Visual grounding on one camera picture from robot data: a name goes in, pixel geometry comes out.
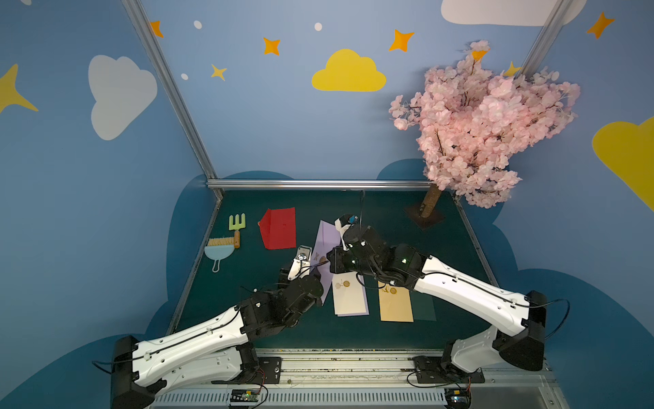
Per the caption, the red envelope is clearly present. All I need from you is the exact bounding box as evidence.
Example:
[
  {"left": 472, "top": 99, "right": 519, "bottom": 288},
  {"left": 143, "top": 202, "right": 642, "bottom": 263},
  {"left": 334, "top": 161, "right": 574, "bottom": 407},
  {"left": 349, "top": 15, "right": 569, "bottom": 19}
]
[{"left": 258, "top": 208, "right": 296, "bottom": 251}]

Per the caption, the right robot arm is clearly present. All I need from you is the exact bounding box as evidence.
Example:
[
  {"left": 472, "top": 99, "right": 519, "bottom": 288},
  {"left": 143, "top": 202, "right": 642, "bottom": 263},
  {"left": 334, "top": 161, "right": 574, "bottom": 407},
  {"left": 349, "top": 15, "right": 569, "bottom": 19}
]
[{"left": 327, "top": 216, "right": 547, "bottom": 379}]

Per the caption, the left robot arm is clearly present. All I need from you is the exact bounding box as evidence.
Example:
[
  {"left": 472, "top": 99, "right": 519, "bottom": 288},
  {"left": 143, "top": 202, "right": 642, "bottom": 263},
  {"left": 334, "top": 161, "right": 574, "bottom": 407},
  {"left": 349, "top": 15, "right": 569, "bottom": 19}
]
[{"left": 107, "top": 269, "right": 324, "bottom": 408}]

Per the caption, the tan kraft envelope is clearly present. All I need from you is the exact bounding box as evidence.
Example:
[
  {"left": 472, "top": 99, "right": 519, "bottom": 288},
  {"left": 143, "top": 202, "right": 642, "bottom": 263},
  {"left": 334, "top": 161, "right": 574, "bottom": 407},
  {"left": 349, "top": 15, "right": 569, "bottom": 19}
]
[{"left": 378, "top": 285, "right": 414, "bottom": 323}]

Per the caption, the dark green envelope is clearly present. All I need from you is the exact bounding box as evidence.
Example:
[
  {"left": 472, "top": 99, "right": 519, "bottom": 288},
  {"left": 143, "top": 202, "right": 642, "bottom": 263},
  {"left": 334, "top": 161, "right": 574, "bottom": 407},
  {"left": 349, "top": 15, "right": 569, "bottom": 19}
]
[{"left": 410, "top": 292, "right": 437, "bottom": 321}]

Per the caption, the blue toy brush dustpan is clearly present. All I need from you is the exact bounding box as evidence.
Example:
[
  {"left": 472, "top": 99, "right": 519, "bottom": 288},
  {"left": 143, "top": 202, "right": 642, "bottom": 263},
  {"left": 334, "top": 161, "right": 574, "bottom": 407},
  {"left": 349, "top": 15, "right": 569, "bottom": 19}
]
[{"left": 204, "top": 237, "right": 235, "bottom": 274}]

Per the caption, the green toy rake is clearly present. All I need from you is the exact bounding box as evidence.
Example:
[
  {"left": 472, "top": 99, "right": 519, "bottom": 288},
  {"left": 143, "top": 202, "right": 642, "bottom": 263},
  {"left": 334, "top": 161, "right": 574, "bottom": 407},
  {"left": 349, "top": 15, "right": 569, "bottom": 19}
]
[{"left": 228, "top": 213, "right": 246, "bottom": 249}]

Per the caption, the left controller board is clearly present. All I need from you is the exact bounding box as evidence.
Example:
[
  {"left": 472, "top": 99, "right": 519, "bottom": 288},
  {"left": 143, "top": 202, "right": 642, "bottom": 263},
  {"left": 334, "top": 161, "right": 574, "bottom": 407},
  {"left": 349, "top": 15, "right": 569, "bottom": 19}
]
[{"left": 229, "top": 389, "right": 261, "bottom": 407}]

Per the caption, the controller board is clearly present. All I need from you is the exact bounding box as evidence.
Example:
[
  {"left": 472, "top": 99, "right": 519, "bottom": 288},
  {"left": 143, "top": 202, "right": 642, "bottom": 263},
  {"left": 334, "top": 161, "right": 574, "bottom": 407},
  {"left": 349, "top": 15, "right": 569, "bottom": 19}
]
[
  {"left": 445, "top": 389, "right": 471, "bottom": 409},
  {"left": 229, "top": 389, "right": 261, "bottom": 407}
]

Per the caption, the pink blossom artificial tree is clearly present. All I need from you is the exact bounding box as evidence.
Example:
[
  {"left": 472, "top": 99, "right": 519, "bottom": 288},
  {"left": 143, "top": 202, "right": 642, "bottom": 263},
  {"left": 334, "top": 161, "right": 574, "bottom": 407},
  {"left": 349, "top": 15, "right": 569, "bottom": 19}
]
[{"left": 388, "top": 41, "right": 581, "bottom": 228}]

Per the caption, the right controller board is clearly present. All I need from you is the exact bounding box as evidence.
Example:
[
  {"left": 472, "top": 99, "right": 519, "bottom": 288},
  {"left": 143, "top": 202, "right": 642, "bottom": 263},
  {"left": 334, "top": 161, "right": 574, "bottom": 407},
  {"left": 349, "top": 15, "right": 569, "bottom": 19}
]
[{"left": 445, "top": 389, "right": 471, "bottom": 409}]

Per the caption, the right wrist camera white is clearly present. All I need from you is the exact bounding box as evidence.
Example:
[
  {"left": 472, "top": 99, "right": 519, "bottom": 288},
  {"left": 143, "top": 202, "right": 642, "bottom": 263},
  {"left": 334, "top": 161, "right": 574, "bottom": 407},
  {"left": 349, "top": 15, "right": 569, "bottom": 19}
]
[{"left": 335, "top": 215, "right": 359, "bottom": 252}]

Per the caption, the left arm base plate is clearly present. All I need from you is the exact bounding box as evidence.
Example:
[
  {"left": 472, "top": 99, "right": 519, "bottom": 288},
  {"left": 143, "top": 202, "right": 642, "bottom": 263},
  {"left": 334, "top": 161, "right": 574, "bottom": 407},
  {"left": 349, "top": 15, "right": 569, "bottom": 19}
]
[{"left": 211, "top": 357, "right": 282, "bottom": 386}]

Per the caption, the aluminium front rail base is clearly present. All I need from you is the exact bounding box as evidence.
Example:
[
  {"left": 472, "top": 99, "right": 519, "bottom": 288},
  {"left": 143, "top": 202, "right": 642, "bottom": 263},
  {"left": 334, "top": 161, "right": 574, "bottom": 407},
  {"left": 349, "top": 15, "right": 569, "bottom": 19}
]
[{"left": 149, "top": 349, "right": 569, "bottom": 408}]

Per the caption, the aluminium rail back frame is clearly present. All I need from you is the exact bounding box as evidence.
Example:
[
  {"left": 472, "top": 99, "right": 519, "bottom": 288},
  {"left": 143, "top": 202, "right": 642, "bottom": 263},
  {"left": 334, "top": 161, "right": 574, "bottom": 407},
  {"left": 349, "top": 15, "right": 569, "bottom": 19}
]
[{"left": 206, "top": 179, "right": 430, "bottom": 191}]

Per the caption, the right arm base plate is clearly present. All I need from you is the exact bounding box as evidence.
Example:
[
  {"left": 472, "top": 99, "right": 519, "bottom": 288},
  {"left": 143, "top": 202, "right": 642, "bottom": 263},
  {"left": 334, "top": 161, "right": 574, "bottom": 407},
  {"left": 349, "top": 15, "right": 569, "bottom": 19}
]
[{"left": 412, "top": 355, "right": 485, "bottom": 386}]

